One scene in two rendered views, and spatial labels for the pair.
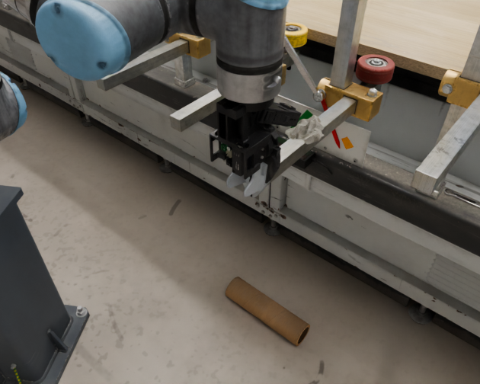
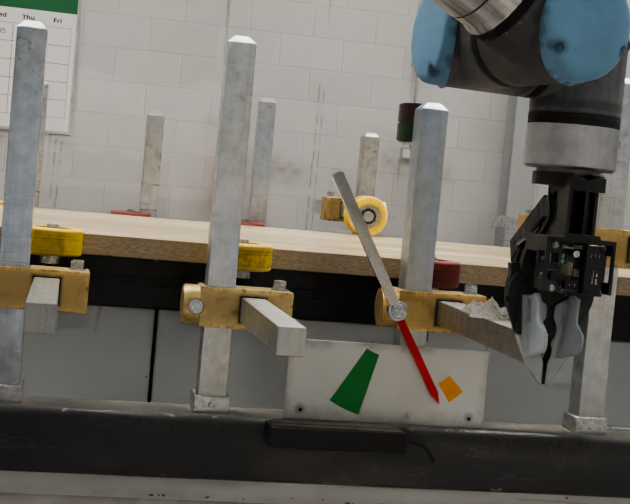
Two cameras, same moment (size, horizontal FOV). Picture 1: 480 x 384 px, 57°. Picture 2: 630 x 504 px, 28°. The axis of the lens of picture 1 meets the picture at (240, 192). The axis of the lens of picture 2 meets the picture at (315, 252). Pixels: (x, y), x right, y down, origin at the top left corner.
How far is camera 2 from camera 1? 116 cm
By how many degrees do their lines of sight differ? 60
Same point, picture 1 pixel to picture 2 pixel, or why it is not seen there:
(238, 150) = (604, 244)
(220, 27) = not seen: hidden behind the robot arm
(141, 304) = not seen: outside the picture
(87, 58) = (612, 41)
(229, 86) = (591, 146)
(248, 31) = (619, 69)
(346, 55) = (431, 232)
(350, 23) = (433, 181)
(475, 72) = (614, 217)
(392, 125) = not seen: hidden behind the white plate
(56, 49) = (574, 30)
